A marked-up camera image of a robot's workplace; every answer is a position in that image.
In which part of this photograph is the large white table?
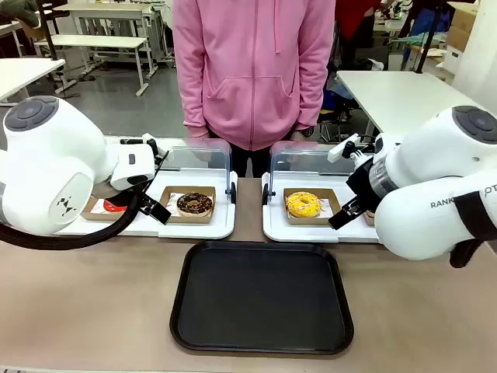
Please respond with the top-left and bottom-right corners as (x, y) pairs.
(335, 69), (488, 143)

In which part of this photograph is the black strap on arm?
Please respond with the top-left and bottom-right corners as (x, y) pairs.
(449, 189), (497, 269)

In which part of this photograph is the person in red top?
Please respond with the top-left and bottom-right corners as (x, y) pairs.
(334, 0), (384, 71)

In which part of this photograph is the dark olive jacket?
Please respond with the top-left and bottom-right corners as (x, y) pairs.
(0, 0), (40, 25)

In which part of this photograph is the person in blue clothes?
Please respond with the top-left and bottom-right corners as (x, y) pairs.
(401, 0), (454, 39)

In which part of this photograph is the clear display case lid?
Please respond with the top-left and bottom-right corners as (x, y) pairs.
(118, 136), (238, 205)
(261, 140), (374, 206)

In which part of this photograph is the black stand pole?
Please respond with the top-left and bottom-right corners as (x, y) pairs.
(414, 0), (442, 75)
(36, 0), (60, 61)

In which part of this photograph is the small white box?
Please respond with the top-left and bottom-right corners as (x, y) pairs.
(441, 44), (465, 75)

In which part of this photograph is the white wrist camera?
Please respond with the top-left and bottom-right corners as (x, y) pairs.
(327, 133), (360, 164)
(141, 132), (170, 164)

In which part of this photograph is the white printed paper liner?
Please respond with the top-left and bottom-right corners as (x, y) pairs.
(166, 192), (215, 218)
(286, 196), (335, 218)
(92, 197), (117, 215)

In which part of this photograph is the person's right hand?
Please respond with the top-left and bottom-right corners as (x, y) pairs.
(192, 135), (211, 162)

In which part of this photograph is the white table with leg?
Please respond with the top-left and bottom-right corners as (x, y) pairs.
(0, 57), (66, 105)

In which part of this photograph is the low white bench table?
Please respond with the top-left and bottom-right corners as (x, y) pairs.
(33, 33), (151, 97)

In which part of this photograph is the white display case base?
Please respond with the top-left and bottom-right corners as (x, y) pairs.
(57, 169), (237, 240)
(261, 170), (384, 244)

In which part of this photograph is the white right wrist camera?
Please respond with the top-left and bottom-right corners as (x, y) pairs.
(327, 133), (360, 164)

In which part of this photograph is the blue plastic bag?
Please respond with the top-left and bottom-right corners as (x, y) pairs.
(322, 83), (353, 113)

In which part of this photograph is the person in pink hoodie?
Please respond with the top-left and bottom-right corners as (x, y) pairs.
(172, 0), (337, 178)

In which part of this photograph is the chocolate glazed donut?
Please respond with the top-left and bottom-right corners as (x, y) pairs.
(176, 192), (214, 218)

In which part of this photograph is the red glazed donut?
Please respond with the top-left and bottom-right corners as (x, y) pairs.
(102, 198), (129, 214)

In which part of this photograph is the yellow glazed donut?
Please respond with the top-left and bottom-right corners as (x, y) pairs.
(285, 190), (322, 218)

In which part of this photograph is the white workshop table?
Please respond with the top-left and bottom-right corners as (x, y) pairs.
(52, 2), (161, 71)

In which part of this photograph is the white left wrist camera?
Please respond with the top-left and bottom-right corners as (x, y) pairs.
(141, 132), (170, 164)

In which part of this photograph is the large cardboard box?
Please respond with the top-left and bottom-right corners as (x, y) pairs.
(446, 2), (481, 51)

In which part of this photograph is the black braided cable hose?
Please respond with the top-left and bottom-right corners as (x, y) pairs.
(0, 186), (141, 249)

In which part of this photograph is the black serving tray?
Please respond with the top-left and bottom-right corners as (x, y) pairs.
(169, 239), (355, 357)

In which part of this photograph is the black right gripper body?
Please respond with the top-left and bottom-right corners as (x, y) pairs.
(346, 156), (381, 213)

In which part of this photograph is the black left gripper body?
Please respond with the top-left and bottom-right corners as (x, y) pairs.
(101, 184), (143, 204)

